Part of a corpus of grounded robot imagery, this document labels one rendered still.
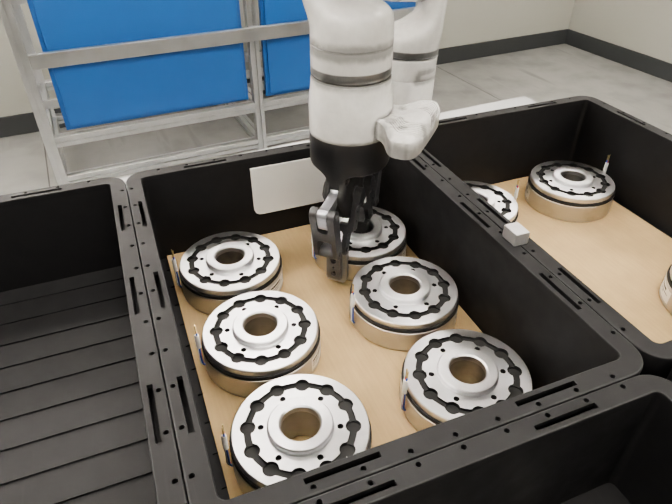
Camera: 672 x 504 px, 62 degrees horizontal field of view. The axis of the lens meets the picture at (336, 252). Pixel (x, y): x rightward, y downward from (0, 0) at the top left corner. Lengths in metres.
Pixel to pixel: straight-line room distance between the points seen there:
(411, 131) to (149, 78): 1.92
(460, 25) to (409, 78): 3.18
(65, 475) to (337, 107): 0.35
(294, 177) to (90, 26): 1.70
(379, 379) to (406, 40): 0.48
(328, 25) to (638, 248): 0.44
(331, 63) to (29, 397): 0.37
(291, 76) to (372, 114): 2.02
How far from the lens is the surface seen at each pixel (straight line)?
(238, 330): 0.49
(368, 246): 0.58
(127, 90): 2.34
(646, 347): 0.43
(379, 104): 0.48
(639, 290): 0.66
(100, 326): 0.59
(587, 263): 0.67
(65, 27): 2.26
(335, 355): 0.51
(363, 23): 0.46
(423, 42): 0.81
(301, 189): 0.65
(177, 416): 0.36
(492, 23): 4.16
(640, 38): 4.28
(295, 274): 0.60
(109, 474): 0.47
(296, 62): 2.48
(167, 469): 0.34
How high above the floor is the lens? 1.21
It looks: 37 degrees down
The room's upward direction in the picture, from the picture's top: straight up
